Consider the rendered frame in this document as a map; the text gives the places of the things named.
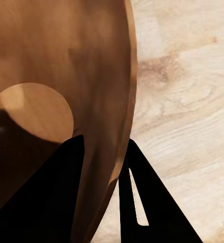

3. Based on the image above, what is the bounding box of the trash can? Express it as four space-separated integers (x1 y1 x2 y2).
0 0 137 243

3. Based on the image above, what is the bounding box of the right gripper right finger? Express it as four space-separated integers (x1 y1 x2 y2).
119 139 203 243

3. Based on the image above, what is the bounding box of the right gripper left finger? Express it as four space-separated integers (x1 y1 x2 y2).
0 135 85 243

